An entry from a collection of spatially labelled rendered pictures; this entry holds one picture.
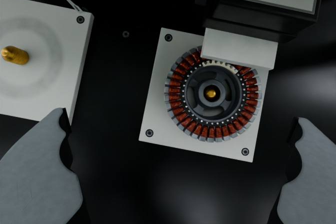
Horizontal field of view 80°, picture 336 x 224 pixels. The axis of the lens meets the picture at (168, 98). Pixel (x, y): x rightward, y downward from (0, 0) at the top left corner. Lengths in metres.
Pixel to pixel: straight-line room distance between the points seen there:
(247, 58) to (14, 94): 0.28
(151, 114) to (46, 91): 0.14
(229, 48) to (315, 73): 0.19
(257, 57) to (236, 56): 0.02
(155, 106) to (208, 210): 0.16
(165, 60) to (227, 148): 0.14
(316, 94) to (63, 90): 0.34
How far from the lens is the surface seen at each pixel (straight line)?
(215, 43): 0.17
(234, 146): 0.28
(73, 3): 0.28
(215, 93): 0.24
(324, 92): 0.35
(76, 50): 0.29
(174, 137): 0.26
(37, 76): 0.31
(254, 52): 0.18
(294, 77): 0.33
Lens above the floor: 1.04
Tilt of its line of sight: 88 degrees down
